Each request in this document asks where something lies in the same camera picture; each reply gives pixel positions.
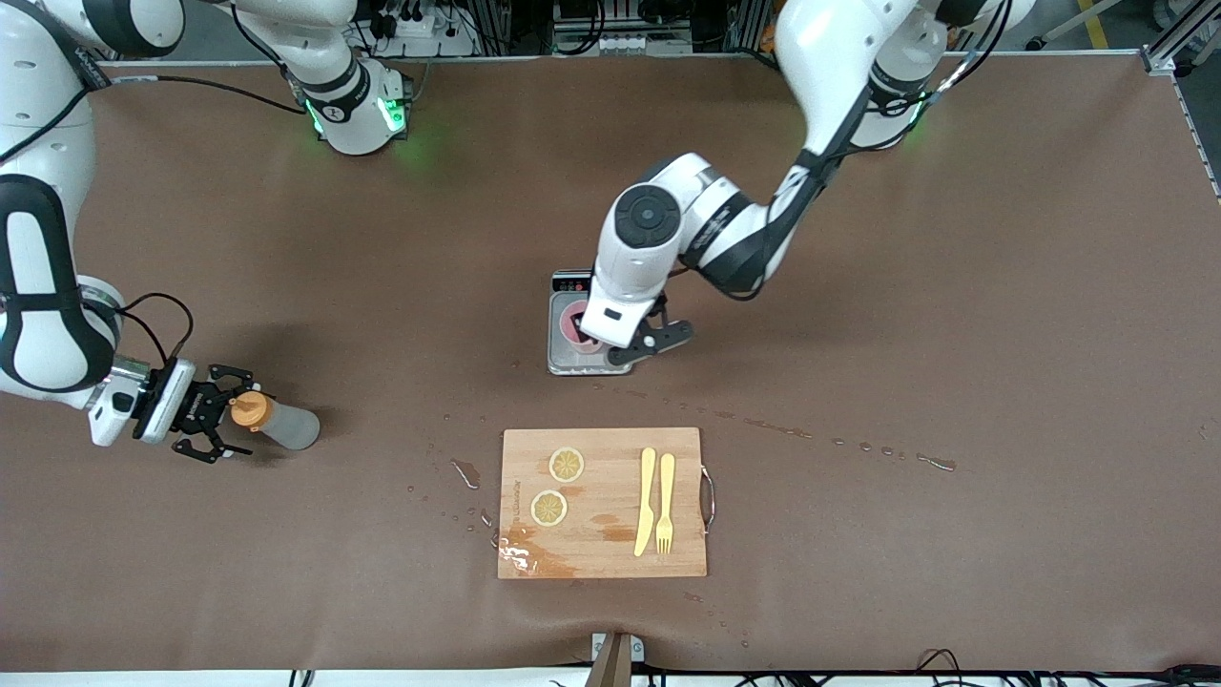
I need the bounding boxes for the pink plastic cup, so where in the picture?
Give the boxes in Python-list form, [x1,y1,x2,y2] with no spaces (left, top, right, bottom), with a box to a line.
[559,298,607,356]

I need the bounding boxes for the translucent sauce bottle orange cap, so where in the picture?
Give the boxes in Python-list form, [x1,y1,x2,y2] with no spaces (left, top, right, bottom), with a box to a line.
[229,390,321,451]

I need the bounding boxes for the silver digital kitchen scale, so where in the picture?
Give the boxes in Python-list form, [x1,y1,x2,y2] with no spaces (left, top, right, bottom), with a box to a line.
[547,268,635,377]

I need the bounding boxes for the wooden cutting board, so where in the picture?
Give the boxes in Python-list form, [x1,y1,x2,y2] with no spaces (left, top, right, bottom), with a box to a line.
[497,427,716,580]

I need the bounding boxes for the yellow plastic fork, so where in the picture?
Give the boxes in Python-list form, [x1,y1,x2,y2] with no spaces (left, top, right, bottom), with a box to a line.
[655,453,676,555]

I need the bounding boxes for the yellow plastic knife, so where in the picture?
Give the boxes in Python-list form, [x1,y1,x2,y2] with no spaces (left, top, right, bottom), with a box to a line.
[633,448,658,558]

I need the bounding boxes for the white connector strip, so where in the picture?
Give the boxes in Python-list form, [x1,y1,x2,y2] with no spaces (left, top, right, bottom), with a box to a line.
[553,29,693,56]

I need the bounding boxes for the brown table cover mat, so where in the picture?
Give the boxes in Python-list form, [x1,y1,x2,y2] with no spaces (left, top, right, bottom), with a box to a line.
[0,52,1221,674]

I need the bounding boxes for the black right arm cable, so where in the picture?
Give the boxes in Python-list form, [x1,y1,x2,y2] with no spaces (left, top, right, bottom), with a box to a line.
[95,74,311,368]

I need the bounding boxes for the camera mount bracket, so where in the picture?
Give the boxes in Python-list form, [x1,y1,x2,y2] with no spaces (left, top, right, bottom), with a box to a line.
[587,632,646,687]

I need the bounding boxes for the aluminium frame profile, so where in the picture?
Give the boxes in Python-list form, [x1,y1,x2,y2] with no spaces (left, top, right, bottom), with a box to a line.
[1140,0,1221,77]

